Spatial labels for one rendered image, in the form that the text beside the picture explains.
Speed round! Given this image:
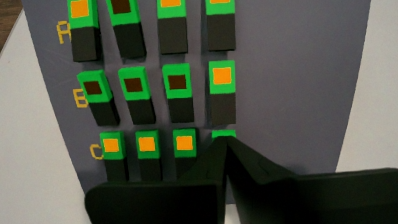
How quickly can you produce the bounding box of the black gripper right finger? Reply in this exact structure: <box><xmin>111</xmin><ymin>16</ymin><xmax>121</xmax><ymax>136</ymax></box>
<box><xmin>225</xmin><ymin>135</ymin><xmax>398</xmax><ymax>224</ymax></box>

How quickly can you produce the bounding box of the grey switch panel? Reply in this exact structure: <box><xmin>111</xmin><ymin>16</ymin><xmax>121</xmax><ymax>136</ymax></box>
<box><xmin>21</xmin><ymin>0</ymin><xmax>371</xmax><ymax>195</ymax></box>

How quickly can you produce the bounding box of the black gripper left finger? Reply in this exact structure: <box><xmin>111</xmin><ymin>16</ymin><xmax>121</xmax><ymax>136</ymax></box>
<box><xmin>84</xmin><ymin>136</ymin><xmax>227</xmax><ymax>224</ymax></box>

